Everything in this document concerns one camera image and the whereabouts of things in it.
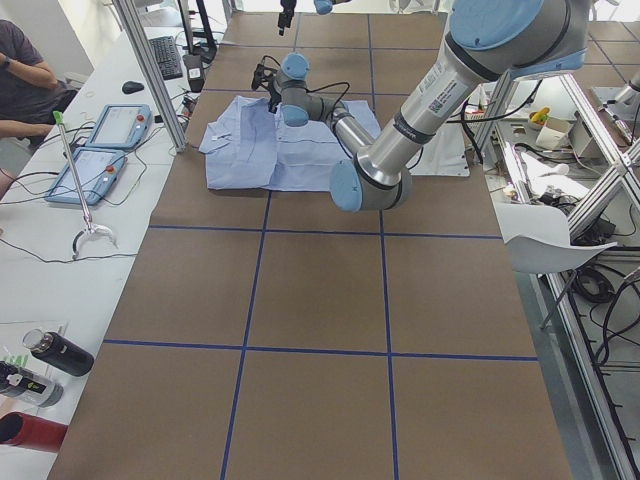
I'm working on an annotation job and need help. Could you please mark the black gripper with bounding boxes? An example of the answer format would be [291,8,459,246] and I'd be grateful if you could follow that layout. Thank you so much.
[277,0,296,35]
[267,83,282,108]

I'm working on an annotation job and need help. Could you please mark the blue striped button shirt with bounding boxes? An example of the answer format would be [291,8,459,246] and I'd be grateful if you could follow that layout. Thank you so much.
[199,96,349,192]

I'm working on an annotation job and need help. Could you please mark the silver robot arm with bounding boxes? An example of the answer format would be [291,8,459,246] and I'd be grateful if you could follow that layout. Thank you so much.
[265,52,374,158]
[270,0,591,212]

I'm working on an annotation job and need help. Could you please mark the black keyboard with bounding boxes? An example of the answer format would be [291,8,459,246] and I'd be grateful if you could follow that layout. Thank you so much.
[148,36,183,80]

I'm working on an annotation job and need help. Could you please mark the black computer mouse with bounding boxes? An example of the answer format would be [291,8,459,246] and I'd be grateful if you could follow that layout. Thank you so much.
[121,81,145,95]

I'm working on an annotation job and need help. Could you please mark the upper blue teach pendant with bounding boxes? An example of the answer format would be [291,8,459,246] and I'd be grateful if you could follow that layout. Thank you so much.
[85,104,153,151]

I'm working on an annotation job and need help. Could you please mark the metal reacher grabber tool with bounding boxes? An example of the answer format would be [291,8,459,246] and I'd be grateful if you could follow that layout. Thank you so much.
[53,110,117,261]

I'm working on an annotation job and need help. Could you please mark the seated person dark shirt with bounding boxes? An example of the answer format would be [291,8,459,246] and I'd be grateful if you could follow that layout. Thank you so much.
[0,18,79,201]

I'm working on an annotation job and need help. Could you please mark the white cardboard box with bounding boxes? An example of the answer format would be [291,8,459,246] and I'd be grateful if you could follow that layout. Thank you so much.
[535,117,573,150]

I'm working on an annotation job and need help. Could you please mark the white plastic chair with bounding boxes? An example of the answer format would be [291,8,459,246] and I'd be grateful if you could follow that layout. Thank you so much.
[494,202,617,330]

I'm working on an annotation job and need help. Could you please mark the black water bottle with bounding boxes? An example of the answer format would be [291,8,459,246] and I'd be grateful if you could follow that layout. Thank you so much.
[22,329,94,377]

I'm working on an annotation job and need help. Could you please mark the grey labelled bottle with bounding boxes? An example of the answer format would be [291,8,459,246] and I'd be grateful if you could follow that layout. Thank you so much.
[1,361,64,408]

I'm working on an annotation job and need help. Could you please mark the red cylinder bottle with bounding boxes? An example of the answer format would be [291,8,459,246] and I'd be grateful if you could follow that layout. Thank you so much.
[1,412,68,453]

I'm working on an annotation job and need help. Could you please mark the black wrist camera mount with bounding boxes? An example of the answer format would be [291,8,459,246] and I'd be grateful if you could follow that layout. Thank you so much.
[251,63,277,91]

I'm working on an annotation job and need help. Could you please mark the aluminium frame post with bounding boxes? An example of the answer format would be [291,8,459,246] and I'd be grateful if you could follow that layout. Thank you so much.
[112,0,187,153]

